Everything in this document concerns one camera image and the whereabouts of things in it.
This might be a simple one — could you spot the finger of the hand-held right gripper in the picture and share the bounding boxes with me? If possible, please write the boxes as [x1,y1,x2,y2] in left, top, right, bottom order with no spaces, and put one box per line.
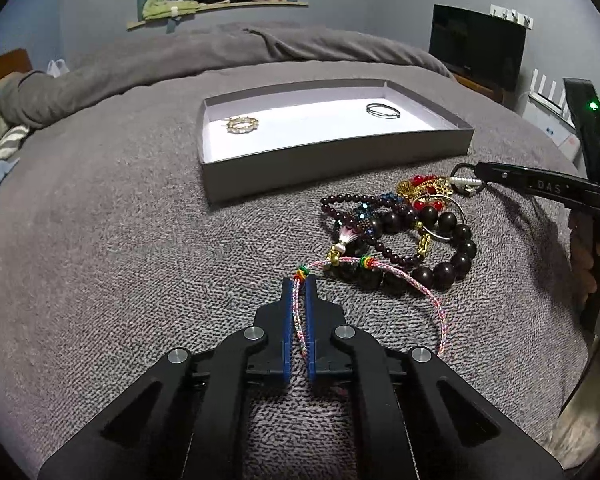
[474,161,600,211]

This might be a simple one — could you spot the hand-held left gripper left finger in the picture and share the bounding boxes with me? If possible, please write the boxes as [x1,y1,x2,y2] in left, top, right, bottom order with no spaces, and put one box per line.
[37,277,301,480]

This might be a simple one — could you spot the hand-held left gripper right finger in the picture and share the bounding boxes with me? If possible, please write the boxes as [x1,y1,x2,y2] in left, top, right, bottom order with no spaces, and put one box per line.
[304,277,566,480]

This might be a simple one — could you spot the white pearl bracelet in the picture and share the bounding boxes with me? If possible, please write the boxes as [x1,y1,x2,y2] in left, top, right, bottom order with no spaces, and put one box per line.
[449,174,487,197]

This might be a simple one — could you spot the silver ring bangle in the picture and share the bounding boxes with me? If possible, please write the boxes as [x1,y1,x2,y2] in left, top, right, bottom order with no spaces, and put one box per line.
[412,195,468,243]

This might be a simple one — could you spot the pink braided cord bracelet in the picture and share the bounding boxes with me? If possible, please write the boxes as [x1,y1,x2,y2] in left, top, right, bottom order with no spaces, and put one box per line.
[292,256,448,361]

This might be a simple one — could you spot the large black bead bracelet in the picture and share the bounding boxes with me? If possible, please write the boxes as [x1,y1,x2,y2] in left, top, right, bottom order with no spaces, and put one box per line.
[330,209,478,293]

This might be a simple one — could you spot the red bead gold bracelet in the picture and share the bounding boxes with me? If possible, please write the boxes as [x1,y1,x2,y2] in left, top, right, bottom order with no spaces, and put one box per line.
[397,174,456,213]

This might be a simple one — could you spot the blue bead bracelet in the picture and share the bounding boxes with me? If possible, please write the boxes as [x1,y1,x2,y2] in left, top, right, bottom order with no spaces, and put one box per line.
[347,192,411,233]

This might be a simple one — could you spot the black bead gold charm bracelet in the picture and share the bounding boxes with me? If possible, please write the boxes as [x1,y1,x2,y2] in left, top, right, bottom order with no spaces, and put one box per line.
[414,220,435,257]

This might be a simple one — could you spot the grey cardboard box tray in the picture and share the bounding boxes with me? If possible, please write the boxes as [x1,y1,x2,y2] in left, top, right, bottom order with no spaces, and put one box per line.
[200,79,475,206]

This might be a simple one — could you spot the person's right hand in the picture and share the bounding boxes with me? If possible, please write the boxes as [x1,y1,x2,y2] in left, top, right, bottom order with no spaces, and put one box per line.
[569,210,597,306]

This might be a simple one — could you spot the white appliance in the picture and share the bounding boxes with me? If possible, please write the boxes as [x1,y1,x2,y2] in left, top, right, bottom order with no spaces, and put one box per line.
[522,100,581,161]

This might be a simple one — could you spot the white router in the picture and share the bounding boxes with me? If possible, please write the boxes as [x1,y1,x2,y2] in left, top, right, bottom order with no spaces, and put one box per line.
[529,76,576,126]

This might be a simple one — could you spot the wooden television stand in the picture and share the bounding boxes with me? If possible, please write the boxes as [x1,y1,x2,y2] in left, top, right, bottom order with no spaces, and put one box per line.
[450,71,506,106]

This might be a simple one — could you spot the black television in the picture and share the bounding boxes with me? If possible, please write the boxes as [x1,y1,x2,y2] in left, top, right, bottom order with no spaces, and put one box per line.
[428,4,527,92]

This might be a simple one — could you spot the grey bed blanket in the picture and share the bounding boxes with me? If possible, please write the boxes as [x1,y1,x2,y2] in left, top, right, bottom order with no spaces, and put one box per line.
[0,57,596,480]

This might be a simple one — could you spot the beige fleece garment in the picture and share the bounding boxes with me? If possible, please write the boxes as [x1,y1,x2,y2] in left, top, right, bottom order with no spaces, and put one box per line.
[542,357,600,461]

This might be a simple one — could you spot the folded grey duvet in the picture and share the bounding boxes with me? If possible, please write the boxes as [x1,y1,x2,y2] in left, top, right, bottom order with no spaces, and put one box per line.
[0,22,453,128]

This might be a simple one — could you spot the wooden window sill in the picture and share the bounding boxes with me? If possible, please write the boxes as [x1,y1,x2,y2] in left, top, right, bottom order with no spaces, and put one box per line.
[126,0,310,31]

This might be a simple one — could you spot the striped pillow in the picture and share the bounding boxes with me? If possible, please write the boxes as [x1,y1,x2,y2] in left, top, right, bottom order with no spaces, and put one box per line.
[0,124,31,163]

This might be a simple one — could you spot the green cloth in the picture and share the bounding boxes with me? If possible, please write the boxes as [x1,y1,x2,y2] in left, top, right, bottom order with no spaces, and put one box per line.
[142,0,201,21]

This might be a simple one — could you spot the wooden headboard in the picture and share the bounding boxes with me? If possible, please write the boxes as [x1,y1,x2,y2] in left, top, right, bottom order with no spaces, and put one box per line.
[0,49,33,92]

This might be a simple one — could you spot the small dark red bead bracelet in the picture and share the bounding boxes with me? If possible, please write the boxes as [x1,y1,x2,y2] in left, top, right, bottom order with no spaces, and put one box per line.
[320,194,426,267]

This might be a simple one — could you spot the white wall hooks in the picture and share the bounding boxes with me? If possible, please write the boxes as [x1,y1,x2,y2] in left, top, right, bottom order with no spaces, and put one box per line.
[490,4,535,28]

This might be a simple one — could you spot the thin dark wire bangle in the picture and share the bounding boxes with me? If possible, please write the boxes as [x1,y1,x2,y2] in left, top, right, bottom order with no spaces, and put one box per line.
[366,102,402,119]

